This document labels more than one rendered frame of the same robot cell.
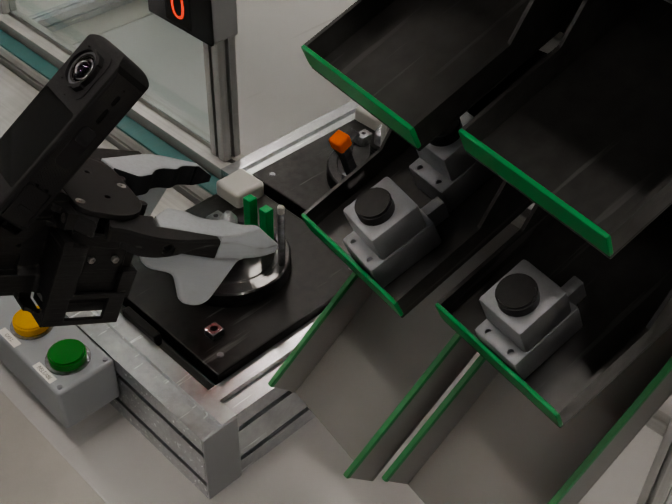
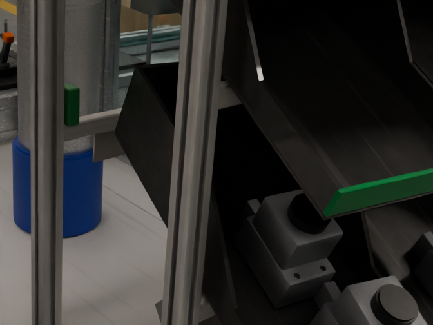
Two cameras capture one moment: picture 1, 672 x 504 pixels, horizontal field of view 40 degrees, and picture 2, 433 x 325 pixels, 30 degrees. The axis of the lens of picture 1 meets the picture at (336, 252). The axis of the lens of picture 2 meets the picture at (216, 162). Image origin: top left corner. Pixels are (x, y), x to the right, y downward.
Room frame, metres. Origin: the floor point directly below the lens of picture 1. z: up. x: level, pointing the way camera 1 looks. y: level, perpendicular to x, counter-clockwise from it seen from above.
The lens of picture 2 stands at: (0.68, 0.43, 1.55)
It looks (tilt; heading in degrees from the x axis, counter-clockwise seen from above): 23 degrees down; 271
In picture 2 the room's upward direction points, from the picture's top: 5 degrees clockwise
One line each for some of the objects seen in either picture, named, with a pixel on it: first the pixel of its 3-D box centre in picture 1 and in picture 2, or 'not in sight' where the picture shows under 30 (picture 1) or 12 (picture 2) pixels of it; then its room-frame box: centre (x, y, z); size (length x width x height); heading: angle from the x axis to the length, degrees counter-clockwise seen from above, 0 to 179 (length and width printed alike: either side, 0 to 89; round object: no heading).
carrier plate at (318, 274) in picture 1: (231, 271); not in sight; (0.81, 0.12, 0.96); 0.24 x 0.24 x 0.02; 46
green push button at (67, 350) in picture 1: (67, 357); not in sight; (0.67, 0.28, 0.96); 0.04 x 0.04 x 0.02
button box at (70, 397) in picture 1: (37, 342); not in sight; (0.71, 0.33, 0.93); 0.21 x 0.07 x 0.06; 46
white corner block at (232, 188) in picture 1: (240, 193); not in sight; (0.95, 0.12, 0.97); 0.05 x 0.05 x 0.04; 46
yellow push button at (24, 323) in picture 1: (32, 323); not in sight; (0.71, 0.33, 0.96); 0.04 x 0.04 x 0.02
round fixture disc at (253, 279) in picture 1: (231, 259); not in sight; (0.81, 0.12, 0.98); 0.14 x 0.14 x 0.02
